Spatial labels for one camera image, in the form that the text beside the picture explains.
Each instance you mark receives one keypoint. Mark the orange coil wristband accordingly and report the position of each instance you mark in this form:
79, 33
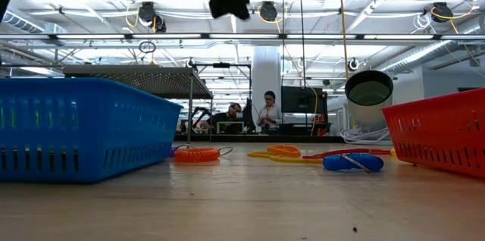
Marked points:
197, 155

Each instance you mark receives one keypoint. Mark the orange rubber band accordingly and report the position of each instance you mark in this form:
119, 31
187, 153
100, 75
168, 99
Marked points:
284, 154

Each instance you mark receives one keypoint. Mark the yellow rubber band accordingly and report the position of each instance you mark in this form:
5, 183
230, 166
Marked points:
295, 160

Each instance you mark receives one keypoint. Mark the red rubber band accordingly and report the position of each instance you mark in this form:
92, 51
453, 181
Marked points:
341, 152

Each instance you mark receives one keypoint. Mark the blue coil wristband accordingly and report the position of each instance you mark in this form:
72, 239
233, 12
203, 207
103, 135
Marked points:
337, 163

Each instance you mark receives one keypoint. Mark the yellow green card package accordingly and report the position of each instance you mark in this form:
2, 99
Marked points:
393, 152

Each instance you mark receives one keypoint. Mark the black background robot arm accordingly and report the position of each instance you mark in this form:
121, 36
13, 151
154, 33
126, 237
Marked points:
249, 114

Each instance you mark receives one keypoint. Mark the overhead light bar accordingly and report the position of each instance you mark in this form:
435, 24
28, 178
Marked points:
170, 36

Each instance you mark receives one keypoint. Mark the white building column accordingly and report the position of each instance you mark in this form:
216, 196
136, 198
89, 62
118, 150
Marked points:
265, 66

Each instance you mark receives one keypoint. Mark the grey perforated metal shelf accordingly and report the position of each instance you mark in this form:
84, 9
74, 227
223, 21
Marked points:
151, 82

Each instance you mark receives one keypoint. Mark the person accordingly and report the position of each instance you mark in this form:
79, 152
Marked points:
227, 117
270, 114

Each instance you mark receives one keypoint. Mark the black monitor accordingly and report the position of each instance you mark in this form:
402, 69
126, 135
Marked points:
303, 101

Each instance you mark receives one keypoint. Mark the blue plastic basket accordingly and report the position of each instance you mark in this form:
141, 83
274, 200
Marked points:
94, 138

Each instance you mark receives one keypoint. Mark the red plastic basket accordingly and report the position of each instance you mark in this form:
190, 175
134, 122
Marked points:
435, 138

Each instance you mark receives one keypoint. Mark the black aluminium table frame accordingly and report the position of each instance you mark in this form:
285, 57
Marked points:
227, 139

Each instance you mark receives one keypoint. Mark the silver ventilation duct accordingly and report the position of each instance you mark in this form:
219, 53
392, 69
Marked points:
417, 57
22, 23

